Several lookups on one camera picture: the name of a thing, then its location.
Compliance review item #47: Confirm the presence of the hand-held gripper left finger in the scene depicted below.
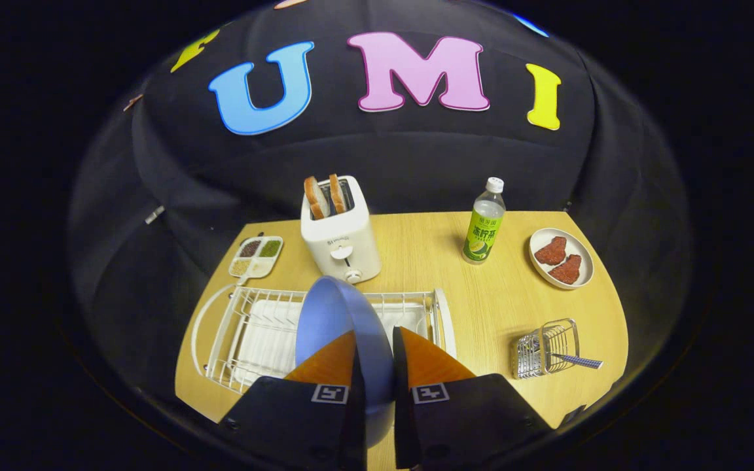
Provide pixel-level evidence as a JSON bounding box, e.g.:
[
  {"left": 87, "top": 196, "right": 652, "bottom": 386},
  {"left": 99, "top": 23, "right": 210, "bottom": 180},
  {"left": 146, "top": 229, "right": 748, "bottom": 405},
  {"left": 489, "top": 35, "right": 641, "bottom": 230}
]
[{"left": 219, "top": 330, "right": 368, "bottom": 471}]

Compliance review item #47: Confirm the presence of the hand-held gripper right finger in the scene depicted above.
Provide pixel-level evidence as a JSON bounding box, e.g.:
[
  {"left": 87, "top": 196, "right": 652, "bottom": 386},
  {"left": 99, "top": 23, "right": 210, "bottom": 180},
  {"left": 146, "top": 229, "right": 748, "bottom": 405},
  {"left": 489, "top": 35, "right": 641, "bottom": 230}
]
[{"left": 392, "top": 326, "right": 554, "bottom": 470}]

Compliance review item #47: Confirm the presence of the blue plate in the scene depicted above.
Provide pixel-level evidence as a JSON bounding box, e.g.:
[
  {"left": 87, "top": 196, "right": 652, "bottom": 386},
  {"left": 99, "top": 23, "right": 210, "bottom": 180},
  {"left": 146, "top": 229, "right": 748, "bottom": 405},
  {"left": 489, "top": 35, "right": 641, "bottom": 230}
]
[{"left": 295, "top": 275, "right": 396, "bottom": 449}]

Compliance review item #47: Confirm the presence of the white wire dish rack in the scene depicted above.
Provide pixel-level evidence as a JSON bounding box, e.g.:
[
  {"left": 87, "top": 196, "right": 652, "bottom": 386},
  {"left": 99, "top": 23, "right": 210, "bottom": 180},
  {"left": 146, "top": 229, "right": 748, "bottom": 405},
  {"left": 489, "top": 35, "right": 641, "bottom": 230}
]
[{"left": 190, "top": 283, "right": 458, "bottom": 394}]

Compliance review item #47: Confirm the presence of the silver wire basket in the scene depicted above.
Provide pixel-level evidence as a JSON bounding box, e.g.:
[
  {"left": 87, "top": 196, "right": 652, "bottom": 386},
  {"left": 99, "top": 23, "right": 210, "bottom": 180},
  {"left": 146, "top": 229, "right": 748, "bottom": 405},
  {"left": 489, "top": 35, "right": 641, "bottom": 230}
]
[{"left": 511, "top": 318, "right": 581, "bottom": 380}]

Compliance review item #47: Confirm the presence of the metal spoon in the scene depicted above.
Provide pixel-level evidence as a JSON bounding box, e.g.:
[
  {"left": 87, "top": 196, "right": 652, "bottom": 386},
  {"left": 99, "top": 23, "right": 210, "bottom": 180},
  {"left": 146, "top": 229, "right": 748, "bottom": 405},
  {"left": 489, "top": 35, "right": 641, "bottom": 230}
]
[{"left": 550, "top": 352, "right": 604, "bottom": 370}]

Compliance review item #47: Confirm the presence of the white compartment seasoning dish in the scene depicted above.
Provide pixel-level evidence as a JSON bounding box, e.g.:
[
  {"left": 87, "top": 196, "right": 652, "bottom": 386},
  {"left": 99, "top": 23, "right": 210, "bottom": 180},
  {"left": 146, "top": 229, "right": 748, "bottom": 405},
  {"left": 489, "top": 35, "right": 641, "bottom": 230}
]
[{"left": 228, "top": 235, "right": 284, "bottom": 285}]

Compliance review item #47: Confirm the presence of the white oval plate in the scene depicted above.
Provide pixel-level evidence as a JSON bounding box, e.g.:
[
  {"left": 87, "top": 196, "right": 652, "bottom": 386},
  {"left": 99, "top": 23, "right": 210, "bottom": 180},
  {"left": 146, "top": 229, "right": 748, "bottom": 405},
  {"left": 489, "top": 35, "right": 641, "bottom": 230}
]
[{"left": 529, "top": 227, "right": 595, "bottom": 290}]

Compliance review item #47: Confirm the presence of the white toaster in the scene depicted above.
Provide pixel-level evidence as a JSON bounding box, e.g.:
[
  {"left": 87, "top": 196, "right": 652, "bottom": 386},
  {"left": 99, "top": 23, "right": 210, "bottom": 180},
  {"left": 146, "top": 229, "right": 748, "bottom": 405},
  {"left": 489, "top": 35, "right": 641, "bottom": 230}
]
[{"left": 300, "top": 175, "right": 382, "bottom": 285}]

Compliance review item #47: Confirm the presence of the green label drink bottle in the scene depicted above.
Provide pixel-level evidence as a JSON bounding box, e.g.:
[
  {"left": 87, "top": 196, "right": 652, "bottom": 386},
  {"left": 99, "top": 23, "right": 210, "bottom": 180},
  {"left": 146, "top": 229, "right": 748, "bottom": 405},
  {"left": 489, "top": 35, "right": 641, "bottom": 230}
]
[{"left": 461, "top": 177, "right": 507, "bottom": 264}]

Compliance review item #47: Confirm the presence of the toasted bread slice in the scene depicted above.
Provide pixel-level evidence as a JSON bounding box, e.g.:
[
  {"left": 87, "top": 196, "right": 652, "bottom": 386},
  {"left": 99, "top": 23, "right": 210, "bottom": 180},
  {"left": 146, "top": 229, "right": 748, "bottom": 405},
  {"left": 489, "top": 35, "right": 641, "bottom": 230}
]
[
  {"left": 304, "top": 176, "right": 330, "bottom": 220},
  {"left": 329, "top": 173, "right": 348, "bottom": 214}
]

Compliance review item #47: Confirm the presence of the red meat patty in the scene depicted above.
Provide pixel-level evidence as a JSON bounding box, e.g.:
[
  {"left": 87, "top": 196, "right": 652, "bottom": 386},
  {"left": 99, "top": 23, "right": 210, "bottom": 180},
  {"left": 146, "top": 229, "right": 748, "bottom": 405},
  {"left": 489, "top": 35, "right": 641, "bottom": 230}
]
[
  {"left": 534, "top": 236, "right": 567, "bottom": 266},
  {"left": 548, "top": 254, "right": 582, "bottom": 285}
]

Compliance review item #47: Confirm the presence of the black backdrop cloth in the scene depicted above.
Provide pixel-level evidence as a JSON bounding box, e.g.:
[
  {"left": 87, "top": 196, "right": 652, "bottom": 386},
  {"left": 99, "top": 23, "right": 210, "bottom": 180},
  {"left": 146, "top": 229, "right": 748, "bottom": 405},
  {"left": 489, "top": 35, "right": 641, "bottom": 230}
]
[{"left": 68, "top": 0, "right": 692, "bottom": 419}]

